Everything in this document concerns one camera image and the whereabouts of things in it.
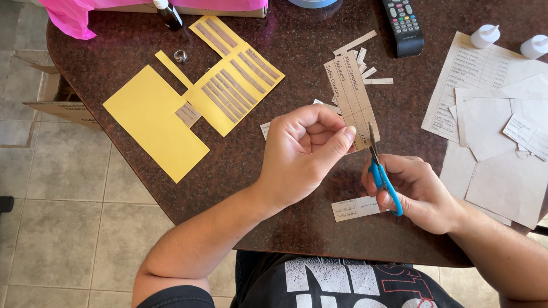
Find large yellow card with labels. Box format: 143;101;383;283
183;43;286;138

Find person's left hand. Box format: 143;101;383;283
256;104;358;211

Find narrow yellow card strip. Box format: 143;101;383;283
154;50;194;90

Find printed white paper cutout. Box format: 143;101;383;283
502;113;548;162

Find light blue round object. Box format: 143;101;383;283
287;0;339;9

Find flat cardboard box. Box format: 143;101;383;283
94;3;269;19

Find open cardboard carton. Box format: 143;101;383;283
15;50;104;131

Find white nozzle bottle cap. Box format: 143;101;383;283
470;24;501;50
520;34;548;60

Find small kraft paper label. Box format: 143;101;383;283
174;101;202;128

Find printed kraft paper strip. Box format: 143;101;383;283
323;50;381;153

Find person's right hand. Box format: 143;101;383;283
361;154;466;235

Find black printed t-shirt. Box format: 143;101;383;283
136;250;466;308

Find small printed paper slip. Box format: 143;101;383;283
331;195;389;223

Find small yellow card with labels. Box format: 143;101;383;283
188;15;250;59

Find pale kraft paper sheet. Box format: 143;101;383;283
454;73;548;163
439;140;513;226
465;149;548;230

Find plain yellow card sheet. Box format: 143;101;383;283
103;64;211;184

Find blue-handled scissors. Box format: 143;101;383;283
368;122;404;217

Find scattered pale paper offcuts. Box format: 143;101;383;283
313;29;394;116

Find black remote control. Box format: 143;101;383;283
381;0;425;59

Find dark bottle with white cap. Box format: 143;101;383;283
152;0;184;32

